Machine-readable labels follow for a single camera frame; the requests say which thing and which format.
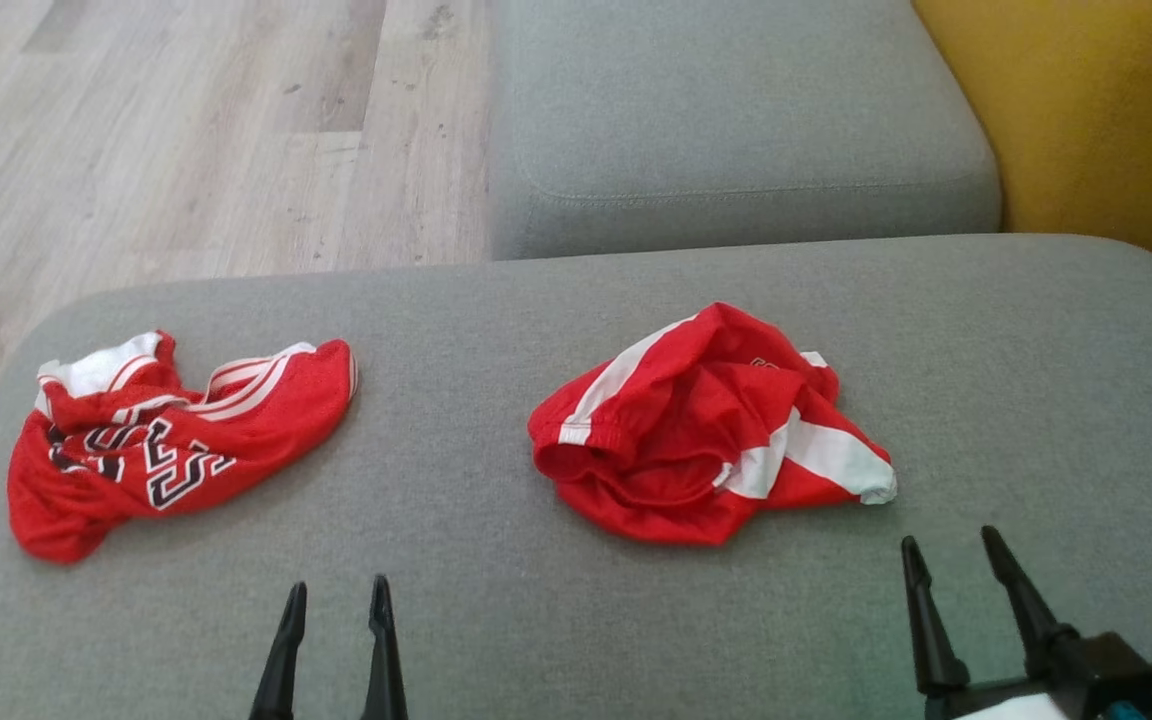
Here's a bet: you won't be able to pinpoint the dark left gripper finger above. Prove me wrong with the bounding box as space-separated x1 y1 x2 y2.
249 582 309 720
360 574 409 720

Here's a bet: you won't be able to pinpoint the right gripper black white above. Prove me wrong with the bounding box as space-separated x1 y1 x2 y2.
900 526 1152 720

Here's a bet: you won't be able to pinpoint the red jersey with number print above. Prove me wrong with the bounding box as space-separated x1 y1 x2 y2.
6 331 359 565

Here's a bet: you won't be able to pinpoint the red shorts with white stripe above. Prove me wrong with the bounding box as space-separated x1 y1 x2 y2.
527 302 899 547

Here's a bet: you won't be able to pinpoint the large grey sofa seat cushion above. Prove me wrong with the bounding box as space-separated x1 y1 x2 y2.
0 235 1152 720

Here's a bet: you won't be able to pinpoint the yellow upholstered cushion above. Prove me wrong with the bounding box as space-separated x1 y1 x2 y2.
911 0 1152 301

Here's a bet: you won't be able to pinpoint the small grey sofa cushion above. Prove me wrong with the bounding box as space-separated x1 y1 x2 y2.
489 0 1003 263

